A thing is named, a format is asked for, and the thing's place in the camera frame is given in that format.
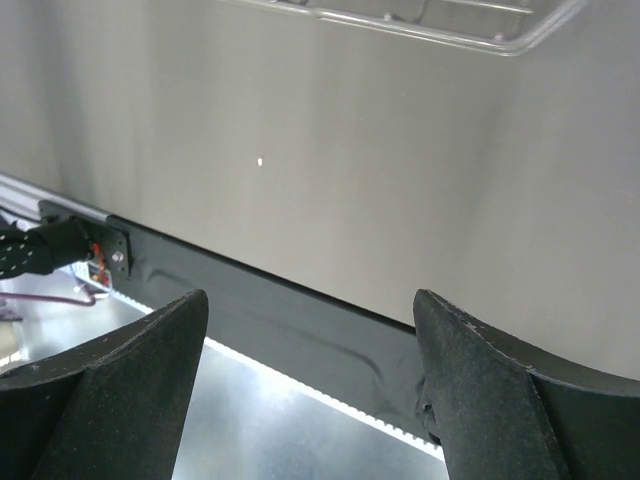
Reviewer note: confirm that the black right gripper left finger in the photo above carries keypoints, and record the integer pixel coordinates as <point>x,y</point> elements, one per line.
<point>111,408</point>

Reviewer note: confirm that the grey wire dish rack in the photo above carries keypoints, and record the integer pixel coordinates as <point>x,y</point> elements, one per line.
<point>502,28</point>

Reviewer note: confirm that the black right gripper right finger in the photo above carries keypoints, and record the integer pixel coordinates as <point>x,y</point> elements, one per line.
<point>506,409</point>

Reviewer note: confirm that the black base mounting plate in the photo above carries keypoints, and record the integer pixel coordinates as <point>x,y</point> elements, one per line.
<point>165,268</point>

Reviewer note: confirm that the white perforated cable duct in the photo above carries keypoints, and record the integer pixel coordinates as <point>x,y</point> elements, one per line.
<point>355,361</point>

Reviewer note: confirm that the front aluminium rail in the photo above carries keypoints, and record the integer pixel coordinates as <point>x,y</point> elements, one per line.
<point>23,198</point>

